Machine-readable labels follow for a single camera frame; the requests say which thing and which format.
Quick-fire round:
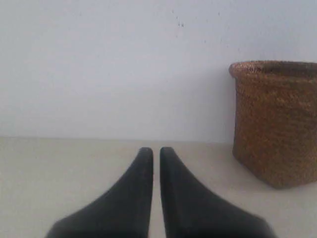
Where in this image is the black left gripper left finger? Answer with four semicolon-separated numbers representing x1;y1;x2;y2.
46;147;154;238

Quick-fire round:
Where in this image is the brown woven wicker basket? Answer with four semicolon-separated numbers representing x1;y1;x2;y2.
229;60;317;188

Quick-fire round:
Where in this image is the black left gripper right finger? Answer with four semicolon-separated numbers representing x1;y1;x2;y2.
160;147;272;238

